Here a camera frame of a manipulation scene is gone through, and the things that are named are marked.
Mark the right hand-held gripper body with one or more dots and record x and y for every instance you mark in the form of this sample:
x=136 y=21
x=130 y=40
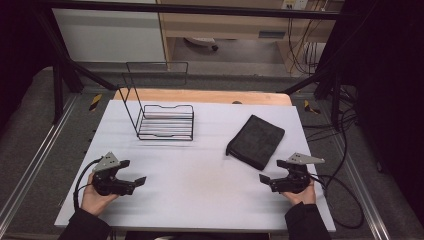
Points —
x=295 y=181

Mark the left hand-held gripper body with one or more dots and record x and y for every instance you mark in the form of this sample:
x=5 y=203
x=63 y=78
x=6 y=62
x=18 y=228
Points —
x=106 y=181

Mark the black towel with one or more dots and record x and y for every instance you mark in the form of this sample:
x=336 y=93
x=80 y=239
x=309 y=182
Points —
x=256 y=141

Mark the person's right hand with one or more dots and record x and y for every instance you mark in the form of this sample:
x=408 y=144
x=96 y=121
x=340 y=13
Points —
x=303 y=197

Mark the person's left hand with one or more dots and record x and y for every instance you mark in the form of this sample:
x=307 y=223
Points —
x=95 y=201

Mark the white board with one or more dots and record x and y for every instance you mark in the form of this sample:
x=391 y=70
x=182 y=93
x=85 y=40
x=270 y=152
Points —
x=186 y=173

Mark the yellow black tape piece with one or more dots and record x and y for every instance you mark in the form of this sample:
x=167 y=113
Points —
x=311 y=107
x=95 y=102

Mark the wooden table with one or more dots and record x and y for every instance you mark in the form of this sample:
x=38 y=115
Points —
x=206 y=96

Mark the dark curtain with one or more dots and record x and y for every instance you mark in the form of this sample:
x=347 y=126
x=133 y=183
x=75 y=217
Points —
x=20 y=56
x=386 y=93

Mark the white cabinet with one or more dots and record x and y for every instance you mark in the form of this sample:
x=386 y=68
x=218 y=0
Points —
x=110 y=35

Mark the office chair base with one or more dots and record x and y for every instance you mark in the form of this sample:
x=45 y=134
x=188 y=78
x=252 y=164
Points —
x=201 y=42

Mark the wooden desk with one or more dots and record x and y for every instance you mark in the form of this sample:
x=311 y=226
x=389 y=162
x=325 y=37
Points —
x=226 y=28

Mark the white power strip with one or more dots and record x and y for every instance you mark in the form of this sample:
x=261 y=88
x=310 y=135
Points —
x=295 y=4

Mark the aluminium rail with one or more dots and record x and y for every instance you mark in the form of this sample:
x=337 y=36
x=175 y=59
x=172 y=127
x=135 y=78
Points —
x=363 y=193
x=33 y=168

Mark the black frame strut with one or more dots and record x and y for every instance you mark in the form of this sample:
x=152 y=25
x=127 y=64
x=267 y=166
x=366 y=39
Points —
x=66 y=66
x=320 y=78

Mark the black frame crossbar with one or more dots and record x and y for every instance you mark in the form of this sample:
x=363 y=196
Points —
x=186 y=9

